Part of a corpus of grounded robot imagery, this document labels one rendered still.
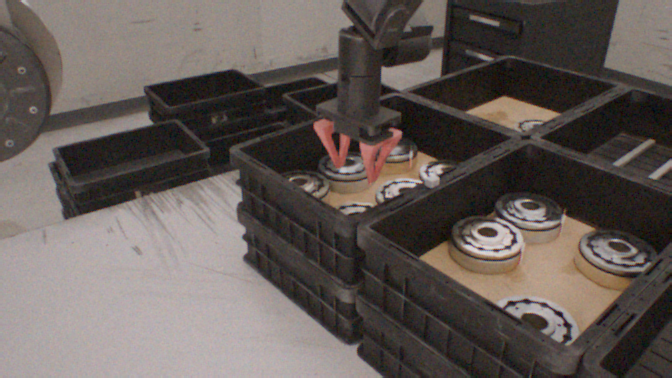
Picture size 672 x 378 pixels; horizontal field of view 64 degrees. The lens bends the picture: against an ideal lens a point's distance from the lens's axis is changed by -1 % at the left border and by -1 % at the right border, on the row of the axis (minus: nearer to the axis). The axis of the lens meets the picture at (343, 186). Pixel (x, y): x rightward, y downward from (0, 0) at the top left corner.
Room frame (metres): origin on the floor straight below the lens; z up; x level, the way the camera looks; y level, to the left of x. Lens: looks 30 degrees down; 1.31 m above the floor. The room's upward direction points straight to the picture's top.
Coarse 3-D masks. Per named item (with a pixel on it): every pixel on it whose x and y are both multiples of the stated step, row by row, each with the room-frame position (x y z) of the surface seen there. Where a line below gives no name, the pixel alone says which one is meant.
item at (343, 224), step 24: (384, 96) 1.03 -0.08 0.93; (408, 96) 1.03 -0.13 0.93; (312, 120) 0.91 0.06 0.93; (240, 144) 0.81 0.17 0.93; (504, 144) 0.81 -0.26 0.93; (240, 168) 0.76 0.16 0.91; (264, 168) 0.73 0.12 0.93; (456, 168) 0.73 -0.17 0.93; (288, 192) 0.67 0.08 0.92; (408, 192) 0.65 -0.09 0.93; (312, 216) 0.63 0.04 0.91; (336, 216) 0.59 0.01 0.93; (360, 216) 0.59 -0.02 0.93
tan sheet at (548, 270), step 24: (552, 240) 0.68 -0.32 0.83; (576, 240) 0.68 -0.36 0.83; (432, 264) 0.62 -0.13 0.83; (456, 264) 0.62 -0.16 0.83; (528, 264) 0.62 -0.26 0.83; (552, 264) 0.62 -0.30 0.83; (480, 288) 0.57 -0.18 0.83; (504, 288) 0.57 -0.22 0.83; (528, 288) 0.57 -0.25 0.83; (552, 288) 0.57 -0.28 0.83; (576, 288) 0.57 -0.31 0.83; (600, 288) 0.57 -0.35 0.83; (576, 312) 0.52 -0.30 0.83; (600, 312) 0.52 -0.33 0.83
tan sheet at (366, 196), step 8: (424, 160) 0.95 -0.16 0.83; (432, 160) 0.95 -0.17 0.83; (416, 168) 0.92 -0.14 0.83; (384, 176) 0.88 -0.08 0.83; (392, 176) 0.88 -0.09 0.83; (400, 176) 0.88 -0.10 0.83; (408, 176) 0.88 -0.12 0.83; (416, 176) 0.88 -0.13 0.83; (376, 184) 0.85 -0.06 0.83; (336, 192) 0.82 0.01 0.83; (360, 192) 0.82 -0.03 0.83; (368, 192) 0.83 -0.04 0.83; (336, 200) 0.80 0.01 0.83; (344, 200) 0.80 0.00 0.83; (352, 200) 0.80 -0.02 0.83; (360, 200) 0.80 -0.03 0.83; (368, 200) 0.80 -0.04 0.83
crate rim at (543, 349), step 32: (576, 160) 0.75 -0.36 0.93; (384, 256) 0.53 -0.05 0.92; (416, 256) 0.51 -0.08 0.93; (448, 288) 0.46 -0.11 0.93; (640, 288) 0.45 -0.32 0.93; (480, 320) 0.42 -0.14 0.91; (512, 320) 0.40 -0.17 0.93; (608, 320) 0.40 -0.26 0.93; (544, 352) 0.37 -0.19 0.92; (576, 352) 0.36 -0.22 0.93
